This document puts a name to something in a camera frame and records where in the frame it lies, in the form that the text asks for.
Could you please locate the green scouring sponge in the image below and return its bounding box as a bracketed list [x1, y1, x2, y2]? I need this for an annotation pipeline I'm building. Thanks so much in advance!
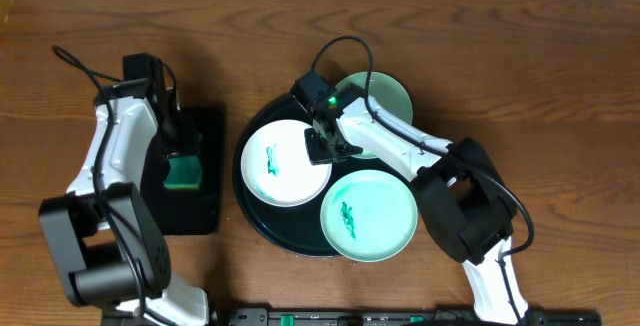
[164, 155, 203, 190]

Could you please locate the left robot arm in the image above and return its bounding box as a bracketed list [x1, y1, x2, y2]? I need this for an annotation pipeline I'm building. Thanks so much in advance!
[38, 78, 210, 325]

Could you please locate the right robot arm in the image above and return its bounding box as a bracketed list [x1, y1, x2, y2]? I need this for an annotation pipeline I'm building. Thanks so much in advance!
[291, 81, 531, 325]

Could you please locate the white plate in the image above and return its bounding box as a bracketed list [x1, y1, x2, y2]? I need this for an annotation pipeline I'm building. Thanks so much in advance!
[240, 119, 332, 208]

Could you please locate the brown side panel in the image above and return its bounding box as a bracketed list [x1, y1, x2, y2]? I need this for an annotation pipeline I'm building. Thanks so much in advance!
[0, 0, 17, 35]

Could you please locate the black rectangular tray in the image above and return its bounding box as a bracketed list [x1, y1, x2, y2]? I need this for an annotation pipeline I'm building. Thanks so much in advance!
[141, 107, 226, 235]

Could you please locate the mint green plate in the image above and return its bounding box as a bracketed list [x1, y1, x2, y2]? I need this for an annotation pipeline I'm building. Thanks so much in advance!
[320, 170, 418, 262]
[335, 71, 414, 159]

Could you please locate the mint green plate front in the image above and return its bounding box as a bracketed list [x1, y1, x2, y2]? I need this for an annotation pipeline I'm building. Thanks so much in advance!
[320, 170, 418, 262]

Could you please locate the round black tray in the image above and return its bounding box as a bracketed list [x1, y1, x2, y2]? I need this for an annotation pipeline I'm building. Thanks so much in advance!
[233, 94, 406, 257]

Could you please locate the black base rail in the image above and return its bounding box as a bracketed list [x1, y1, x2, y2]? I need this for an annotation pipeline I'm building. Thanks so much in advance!
[226, 308, 603, 326]

